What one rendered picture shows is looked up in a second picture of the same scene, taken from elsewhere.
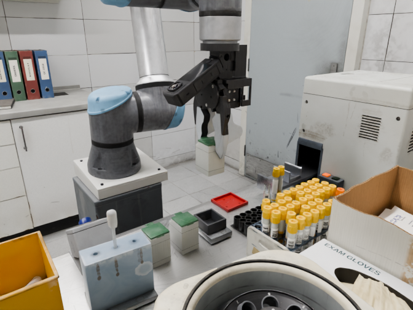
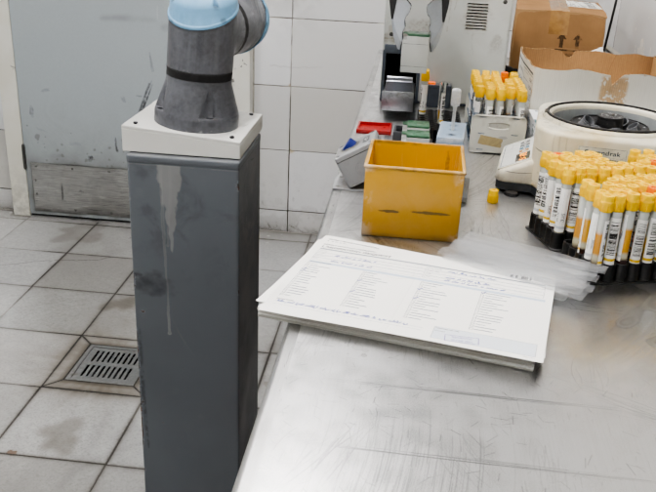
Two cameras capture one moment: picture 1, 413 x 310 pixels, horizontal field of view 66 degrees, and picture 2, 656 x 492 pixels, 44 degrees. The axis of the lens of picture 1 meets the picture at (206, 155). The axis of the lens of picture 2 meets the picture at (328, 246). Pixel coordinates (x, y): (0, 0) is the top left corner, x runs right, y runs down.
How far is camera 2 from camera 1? 1.21 m
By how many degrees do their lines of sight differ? 44
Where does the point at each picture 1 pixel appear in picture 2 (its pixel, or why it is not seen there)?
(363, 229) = (565, 84)
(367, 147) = (476, 39)
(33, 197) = not seen: outside the picture
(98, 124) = (213, 44)
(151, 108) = (252, 17)
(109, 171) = (225, 119)
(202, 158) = (416, 55)
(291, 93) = (129, 15)
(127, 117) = (239, 30)
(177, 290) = (547, 124)
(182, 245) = not seen: hidden behind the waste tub
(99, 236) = not seen: hidden behind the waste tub
